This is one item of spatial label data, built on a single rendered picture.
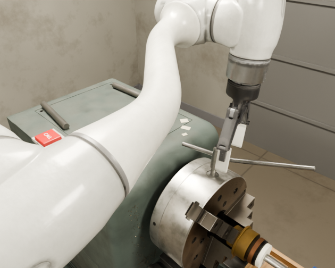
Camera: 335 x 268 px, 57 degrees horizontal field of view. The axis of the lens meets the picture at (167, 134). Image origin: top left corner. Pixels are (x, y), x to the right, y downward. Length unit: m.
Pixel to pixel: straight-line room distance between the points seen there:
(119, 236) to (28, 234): 0.61
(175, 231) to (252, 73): 0.44
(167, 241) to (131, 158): 0.55
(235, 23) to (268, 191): 2.15
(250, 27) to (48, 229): 0.51
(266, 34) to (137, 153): 0.40
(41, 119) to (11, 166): 0.82
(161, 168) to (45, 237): 0.62
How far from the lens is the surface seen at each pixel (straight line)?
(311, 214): 2.65
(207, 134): 1.02
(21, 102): 3.21
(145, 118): 0.38
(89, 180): 0.32
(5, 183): 0.33
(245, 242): 0.89
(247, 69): 0.68
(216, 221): 0.82
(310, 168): 0.79
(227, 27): 0.67
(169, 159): 0.91
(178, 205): 0.84
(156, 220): 0.88
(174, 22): 0.66
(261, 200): 2.61
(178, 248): 0.86
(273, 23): 0.67
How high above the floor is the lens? 1.81
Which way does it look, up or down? 34 degrees down
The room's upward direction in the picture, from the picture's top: straight up
